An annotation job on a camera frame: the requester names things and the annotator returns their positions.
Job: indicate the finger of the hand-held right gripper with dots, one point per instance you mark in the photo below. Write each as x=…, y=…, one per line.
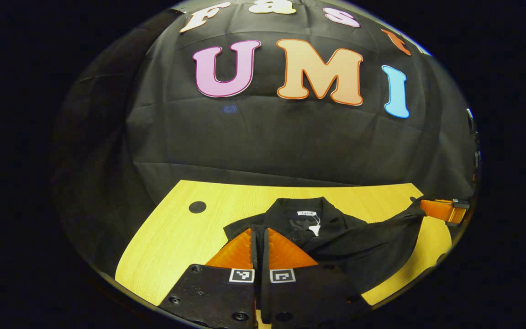
x=441, y=210

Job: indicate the black backdrop cloth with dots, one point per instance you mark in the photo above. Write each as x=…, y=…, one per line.
x=267, y=137

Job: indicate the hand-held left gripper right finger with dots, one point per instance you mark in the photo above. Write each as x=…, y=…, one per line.
x=308, y=294

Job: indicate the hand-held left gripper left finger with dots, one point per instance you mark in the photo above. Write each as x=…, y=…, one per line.
x=213, y=294

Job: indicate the black buttoned jacket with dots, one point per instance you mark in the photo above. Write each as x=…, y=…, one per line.
x=359, y=242

